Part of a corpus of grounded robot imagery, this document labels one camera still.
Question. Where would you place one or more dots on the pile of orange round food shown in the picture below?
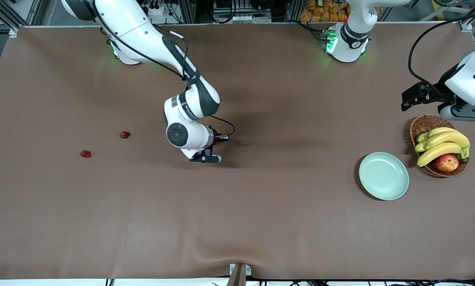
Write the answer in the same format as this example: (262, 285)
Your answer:
(324, 12)

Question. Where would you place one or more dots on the red yellow apple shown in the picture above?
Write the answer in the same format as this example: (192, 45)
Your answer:
(446, 163)

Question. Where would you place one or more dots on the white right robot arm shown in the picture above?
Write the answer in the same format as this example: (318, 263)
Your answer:
(134, 24)

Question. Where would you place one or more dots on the red strawberry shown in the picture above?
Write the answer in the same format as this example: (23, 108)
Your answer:
(85, 153)
(125, 134)

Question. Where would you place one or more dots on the white power strip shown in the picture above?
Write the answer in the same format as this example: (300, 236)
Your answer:
(158, 11)

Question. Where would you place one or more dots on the pale green round plate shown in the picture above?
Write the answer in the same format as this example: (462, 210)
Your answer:
(383, 176)

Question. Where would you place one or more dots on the aluminium frame corner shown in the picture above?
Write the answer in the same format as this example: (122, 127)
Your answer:
(14, 32)
(466, 26)

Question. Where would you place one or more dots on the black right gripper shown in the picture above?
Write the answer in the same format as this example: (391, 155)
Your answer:
(216, 138)

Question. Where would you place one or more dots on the yellow banana bunch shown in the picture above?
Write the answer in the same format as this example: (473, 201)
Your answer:
(446, 138)

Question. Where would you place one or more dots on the white terminal block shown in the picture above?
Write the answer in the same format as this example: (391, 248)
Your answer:
(237, 18)

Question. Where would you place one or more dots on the brown table cover mat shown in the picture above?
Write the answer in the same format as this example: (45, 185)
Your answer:
(237, 198)

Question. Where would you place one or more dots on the metal table edge bracket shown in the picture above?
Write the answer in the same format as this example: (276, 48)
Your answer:
(239, 272)

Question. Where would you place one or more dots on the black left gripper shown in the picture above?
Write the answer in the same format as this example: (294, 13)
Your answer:
(437, 95)

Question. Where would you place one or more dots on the brown wicker basket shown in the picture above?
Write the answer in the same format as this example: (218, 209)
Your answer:
(426, 123)

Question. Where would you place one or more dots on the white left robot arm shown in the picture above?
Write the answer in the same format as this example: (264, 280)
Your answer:
(350, 43)

